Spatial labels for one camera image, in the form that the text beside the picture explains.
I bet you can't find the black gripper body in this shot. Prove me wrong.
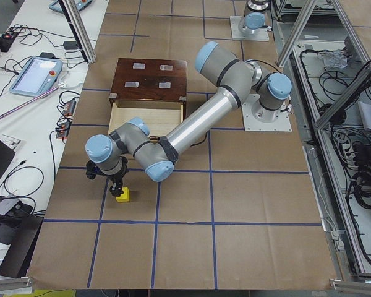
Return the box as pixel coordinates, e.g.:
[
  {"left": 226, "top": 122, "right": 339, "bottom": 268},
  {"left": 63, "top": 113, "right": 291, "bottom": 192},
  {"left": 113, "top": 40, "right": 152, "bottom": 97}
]
[{"left": 103, "top": 157, "right": 129, "bottom": 189}]

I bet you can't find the yellow block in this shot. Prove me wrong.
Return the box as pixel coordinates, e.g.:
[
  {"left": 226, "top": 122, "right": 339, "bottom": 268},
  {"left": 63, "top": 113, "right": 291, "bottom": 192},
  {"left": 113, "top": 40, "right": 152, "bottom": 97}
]
[{"left": 115, "top": 187, "right": 130, "bottom": 203}]

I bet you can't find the light wooden drawer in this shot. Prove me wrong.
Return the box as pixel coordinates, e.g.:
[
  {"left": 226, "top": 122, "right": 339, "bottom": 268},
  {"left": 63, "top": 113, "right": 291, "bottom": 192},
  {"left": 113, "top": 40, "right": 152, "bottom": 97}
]
[{"left": 107, "top": 99, "right": 186, "bottom": 161}]

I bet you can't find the dark wooden drawer cabinet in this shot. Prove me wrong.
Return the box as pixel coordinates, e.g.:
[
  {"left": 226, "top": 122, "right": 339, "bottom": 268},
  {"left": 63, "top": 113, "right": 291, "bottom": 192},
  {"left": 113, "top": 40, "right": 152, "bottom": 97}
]
[{"left": 109, "top": 58, "right": 187, "bottom": 103}]

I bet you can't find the teach pendant near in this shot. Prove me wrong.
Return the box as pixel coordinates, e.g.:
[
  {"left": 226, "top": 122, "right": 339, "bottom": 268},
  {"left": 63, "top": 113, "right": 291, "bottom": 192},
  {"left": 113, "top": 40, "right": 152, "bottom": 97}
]
[{"left": 9, "top": 56, "right": 62, "bottom": 97}]

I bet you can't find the teach pendant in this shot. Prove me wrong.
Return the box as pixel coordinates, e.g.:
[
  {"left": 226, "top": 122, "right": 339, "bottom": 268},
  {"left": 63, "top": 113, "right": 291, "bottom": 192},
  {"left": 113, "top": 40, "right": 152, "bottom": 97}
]
[
  {"left": 9, "top": 56, "right": 62, "bottom": 97},
  {"left": 48, "top": 0, "right": 95, "bottom": 14}
]

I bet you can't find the black power adapter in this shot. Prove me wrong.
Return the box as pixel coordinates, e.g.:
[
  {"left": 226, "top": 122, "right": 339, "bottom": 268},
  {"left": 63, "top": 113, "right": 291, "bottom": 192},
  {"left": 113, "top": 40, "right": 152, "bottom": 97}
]
[{"left": 62, "top": 41, "right": 79, "bottom": 50}]

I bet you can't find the teach pendant far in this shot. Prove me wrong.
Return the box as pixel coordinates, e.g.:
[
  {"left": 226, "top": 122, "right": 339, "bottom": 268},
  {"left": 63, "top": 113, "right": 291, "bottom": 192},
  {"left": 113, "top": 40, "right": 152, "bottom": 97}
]
[{"left": 48, "top": 0, "right": 95, "bottom": 14}]

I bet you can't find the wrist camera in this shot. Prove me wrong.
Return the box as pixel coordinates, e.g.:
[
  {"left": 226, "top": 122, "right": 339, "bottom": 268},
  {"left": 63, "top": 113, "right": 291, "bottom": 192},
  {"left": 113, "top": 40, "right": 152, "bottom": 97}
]
[{"left": 85, "top": 160, "right": 99, "bottom": 180}]

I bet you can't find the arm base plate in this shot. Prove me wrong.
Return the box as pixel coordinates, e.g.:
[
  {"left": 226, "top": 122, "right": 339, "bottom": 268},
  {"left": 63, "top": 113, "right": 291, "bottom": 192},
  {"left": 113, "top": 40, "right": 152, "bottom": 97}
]
[
  {"left": 241, "top": 94, "right": 292, "bottom": 132},
  {"left": 229, "top": 16, "right": 269, "bottom": 41}
]

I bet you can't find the aluminium frame post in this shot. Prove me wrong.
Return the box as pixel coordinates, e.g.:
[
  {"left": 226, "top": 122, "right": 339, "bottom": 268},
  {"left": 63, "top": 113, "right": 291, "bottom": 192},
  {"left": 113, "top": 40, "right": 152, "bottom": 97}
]
[{"left": 59, "top": 0, "right": 96, "bottom": 64}]

